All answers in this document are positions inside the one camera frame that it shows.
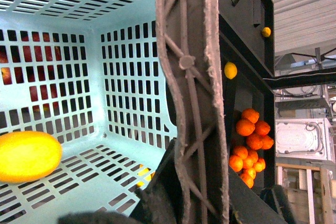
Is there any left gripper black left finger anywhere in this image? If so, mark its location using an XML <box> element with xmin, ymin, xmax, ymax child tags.
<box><xmin>130</xmin><ymin>138</ymin><xmax>183</xmax><ymax>223</ymax></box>

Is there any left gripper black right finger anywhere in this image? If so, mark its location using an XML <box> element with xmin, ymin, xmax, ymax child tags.
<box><xmin>228</xmin><ymin>167</ymin><xmax>285</xmax><ymax>223</ymax></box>

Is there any yellow lemon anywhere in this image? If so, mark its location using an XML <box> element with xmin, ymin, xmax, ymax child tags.
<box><xmin>1</xmin><ymin>131</ymin><xmax>62</xmax><ymax>183</ymax></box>

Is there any light blue plastic basket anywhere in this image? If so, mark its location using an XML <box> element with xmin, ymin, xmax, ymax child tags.
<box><xmin>1</xmin><ymin>0</ymin><xmax>177</xmax><ymax>223</ymax></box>

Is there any brown basket handle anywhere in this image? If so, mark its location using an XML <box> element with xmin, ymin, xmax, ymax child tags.
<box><xmin>155</xmin><ymin>0</ymin><xmax>229</xmax><ymax>223</ymax></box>

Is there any small lemon middle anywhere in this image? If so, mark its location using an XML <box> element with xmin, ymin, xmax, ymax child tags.
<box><xmin>224</xmin><ymin>62</ymin><xmax>238</xmax><ymax>80</ymax></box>

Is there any small lemon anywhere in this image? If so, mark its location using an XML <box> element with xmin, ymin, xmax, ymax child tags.
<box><xmin>261</xmin><ymin>27</ymin><xmax>271</xmax><ymax>38</ymax></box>
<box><xmin>224</xmin><ymin>62</ymin><xmax>238</xmax><ymax>80</ymax></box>

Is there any small lemon upper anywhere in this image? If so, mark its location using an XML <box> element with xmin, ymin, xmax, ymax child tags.
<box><xmin>261</xmin><ymin>27</ymin><xmax>271</xmax><ymax>38</ymax></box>

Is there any pile of oranges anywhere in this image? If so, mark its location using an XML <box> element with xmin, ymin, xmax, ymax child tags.
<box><xmin>229</xmin><ymin>108</ymin><xmax>274</xmax><ymax>189</ymax></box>

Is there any white washing machine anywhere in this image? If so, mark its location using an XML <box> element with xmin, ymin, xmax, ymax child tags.
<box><xmin>275</xmin><ymin>118</ymin><xmax>335</xmax><ymax>163</ymax></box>

